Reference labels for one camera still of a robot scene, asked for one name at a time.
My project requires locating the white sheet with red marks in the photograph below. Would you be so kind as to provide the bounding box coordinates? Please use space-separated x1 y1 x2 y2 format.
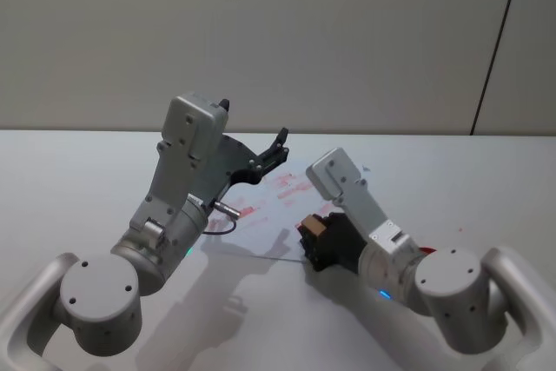
200 162 332 265

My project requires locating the thin dark cable silver plug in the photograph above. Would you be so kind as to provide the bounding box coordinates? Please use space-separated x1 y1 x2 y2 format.
202 199 243 236

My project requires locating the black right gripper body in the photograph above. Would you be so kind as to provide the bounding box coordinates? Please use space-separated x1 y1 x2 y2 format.
313 211 367 275

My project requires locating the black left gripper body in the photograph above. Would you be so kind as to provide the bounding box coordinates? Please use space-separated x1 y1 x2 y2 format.
202 132 262 212

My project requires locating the small brown block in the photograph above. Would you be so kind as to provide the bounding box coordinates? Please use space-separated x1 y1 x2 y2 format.
302 214 328 238

